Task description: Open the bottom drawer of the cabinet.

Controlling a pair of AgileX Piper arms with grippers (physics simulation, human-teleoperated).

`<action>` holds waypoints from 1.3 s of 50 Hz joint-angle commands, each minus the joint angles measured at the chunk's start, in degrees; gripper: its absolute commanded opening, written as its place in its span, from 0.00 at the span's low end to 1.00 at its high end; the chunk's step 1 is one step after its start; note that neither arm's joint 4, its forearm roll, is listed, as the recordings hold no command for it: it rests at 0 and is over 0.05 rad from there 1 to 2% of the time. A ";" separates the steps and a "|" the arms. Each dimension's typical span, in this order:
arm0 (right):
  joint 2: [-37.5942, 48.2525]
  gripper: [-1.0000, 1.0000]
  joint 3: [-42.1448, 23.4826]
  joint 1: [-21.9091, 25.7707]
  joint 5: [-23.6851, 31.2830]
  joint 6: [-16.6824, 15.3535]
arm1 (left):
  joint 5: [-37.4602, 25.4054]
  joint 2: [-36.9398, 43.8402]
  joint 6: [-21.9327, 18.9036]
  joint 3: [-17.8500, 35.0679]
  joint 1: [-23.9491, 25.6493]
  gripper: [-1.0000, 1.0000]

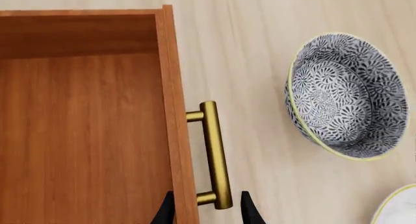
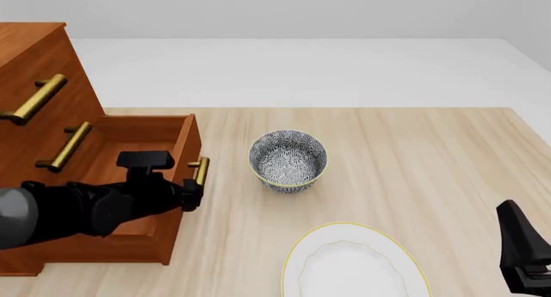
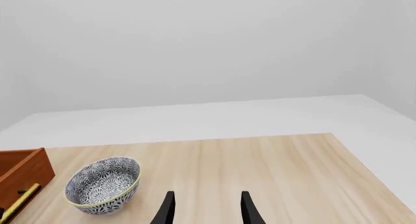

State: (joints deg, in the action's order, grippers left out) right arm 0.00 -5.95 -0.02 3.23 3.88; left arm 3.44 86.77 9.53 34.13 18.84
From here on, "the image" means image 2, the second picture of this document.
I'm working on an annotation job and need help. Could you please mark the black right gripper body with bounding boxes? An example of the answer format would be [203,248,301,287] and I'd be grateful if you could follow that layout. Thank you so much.
[498,260,551,297]

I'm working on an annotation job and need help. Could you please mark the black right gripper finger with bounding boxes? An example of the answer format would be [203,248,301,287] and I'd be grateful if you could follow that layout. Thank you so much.
[495,199,551,268]

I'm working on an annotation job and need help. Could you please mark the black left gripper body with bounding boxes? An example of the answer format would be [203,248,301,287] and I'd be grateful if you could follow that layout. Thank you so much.
[180,178,205,213]

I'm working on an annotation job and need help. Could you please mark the short brass handle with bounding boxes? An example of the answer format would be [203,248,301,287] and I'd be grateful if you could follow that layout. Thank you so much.
[187,156,211,186]

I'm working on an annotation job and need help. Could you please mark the wooden drawer with short handle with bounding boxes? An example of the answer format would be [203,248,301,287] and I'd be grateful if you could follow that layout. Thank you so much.
[42,113,204,268]

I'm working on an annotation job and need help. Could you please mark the wooden cabinet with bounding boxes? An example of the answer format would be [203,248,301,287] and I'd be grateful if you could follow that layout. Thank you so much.
[0,21,108,277]

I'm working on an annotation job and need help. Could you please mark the flat plate on black stalk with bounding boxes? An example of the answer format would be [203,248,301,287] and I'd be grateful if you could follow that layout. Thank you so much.
[116,150,176,183]

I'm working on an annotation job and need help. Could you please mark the blue patterned bowl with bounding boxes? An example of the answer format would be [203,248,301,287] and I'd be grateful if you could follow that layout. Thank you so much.
[247,129,329,194]

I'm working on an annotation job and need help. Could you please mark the white plate with yellow rim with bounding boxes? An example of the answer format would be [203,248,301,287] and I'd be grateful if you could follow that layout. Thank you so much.
[281,220,433,297]

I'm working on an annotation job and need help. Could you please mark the medium brass handle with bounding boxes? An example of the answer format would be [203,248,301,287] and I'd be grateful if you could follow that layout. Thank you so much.
[34,121,93,174]

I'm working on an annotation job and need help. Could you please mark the wooden drawer with medium handle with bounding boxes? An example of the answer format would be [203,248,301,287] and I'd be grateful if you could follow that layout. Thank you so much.
[0,72,107,195]

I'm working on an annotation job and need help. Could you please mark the long brass handle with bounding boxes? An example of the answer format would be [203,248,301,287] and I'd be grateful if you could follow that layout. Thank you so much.
[0,72,69,127]

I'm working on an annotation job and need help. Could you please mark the wooden drawer with longest handle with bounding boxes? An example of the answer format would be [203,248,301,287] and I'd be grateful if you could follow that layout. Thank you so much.
[0,31,90,143]

